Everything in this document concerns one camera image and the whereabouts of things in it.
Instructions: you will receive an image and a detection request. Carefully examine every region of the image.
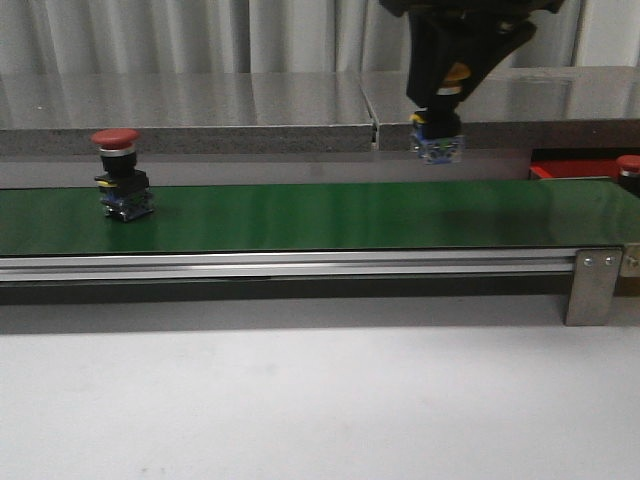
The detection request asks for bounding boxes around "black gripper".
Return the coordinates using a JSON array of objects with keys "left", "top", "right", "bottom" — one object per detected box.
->
[{"left": 379, "top": 0, "right": 565, "bottom": 110}]

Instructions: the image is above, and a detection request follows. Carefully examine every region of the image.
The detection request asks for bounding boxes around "red mushroom push button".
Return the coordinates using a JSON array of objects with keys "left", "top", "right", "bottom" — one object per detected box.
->
[
  {"left": 616, "top": 154, "right": 640, "bottom": 196},
  {"left": 91, "top": 128, "right": 153, "bottom": 222}
]

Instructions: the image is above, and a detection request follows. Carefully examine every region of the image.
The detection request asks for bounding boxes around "right grey stone slab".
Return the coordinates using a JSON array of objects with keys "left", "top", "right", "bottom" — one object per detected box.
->
[{"left": 358, "top": 65, "right": 640, "bottom": 153}]

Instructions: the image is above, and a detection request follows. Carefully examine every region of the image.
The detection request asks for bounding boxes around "grey stone slab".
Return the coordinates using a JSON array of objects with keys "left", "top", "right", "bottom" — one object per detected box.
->
[
  {"left": 358, "top": 65, "right": 640, "bottom": 153},
  {"left": 1, "top": 73, "right": 373, "bottom": 156}
]

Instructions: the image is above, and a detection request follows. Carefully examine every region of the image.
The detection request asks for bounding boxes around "red tray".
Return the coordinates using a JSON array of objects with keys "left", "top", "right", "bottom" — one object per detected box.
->
[{"left": 528, "top": 147, "right": 639, "bottom": 188}]

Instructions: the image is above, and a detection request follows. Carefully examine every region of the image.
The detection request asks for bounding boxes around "green conveyor belt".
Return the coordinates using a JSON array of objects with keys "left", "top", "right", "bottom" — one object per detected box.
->
[{"left": 1, "top": 180, "right": 639, "bottom": 256}]

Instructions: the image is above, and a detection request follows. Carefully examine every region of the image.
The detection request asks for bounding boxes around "grey curtain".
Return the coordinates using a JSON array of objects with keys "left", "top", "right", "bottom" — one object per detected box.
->
[{"left": 0, "top": 0, "right": 640, "bottom": 77}]

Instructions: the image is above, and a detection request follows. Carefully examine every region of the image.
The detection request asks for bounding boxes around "left grey stone slab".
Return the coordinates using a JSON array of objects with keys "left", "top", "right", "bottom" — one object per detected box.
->
[{"left": 1, "top": 73, "right": 373, "bottom": 156}]

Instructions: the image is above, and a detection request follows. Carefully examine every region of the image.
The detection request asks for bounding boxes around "aluminium conveyor frame rail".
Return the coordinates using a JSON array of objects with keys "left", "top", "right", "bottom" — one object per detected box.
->
[{"left": 1, "top": 248, "right": 577, "bottom": 283}]

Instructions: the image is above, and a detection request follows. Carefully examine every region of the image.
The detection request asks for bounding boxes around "steel conveyor support bracket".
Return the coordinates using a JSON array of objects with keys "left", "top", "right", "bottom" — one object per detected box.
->
[{"left": 565, "top": 248, "right": 622, "bottom": 327}]

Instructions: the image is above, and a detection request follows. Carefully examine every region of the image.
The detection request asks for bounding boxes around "steel end bracket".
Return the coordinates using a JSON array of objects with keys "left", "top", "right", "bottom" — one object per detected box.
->
[{"left": 619, "top": 243, "right": 640, "bottom": 278}]

